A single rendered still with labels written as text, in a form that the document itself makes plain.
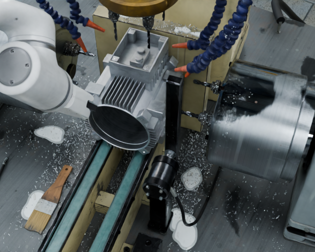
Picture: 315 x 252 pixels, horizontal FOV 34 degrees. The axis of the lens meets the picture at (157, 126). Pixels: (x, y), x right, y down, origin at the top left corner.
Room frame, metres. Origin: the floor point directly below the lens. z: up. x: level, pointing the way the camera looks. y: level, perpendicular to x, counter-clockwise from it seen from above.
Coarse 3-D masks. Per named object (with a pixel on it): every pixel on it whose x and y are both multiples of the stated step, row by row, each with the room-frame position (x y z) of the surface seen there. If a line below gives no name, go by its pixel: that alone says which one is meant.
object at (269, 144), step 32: (256, 64) 0.80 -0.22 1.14; (224, 96) 0.69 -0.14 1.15; (256, 96) 0.69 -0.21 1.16; (288, 96) 0.69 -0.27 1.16; (224, 128) 0.64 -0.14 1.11; (256, 128) 0.63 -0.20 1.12; (288, 128) 0.62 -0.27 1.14; (224, 160) 0.62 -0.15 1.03; (256, 160) 0.60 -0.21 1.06; (288, 160) 0.59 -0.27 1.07
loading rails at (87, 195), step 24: (96, 144) 0.73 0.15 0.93; (96, 168) 0.67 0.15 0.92; (144, 168) 0.67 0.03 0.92; (72, 192) 0.60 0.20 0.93; (96, 192) 0.63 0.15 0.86; (120, 192) 0.60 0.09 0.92; (144, 192) 0.66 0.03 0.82; (72, 216) 0.54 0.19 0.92; (120, 216) 0.53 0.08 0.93; (48, 240) 0.48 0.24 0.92; (72, 240) 0.50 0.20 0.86; (96, 240) 0.48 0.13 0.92; (120, 240) 0.51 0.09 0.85
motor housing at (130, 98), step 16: (112, 80) 0.79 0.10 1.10; (128, 80) 0.78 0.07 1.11; (160, 80) 0.81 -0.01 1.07; (112, 96) 0.74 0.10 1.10; (128, 96) 0.73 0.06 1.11; (144, 96) 0.76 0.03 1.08; (160, 96) 0.77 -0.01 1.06; (96, 112) 0.77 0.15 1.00; (112, 112) 0.81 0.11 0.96; (128, 112) 0.70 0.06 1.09; (96, 128) 0.75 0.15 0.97; (112, 128) 0.76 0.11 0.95; (128, 128) 0.77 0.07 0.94; (144, 128) 0.76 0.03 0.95; (160, 128) 0.71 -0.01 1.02; (112, 144) 0.72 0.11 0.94; (128, 144) 0.72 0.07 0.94; (144, 144) 0.70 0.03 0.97
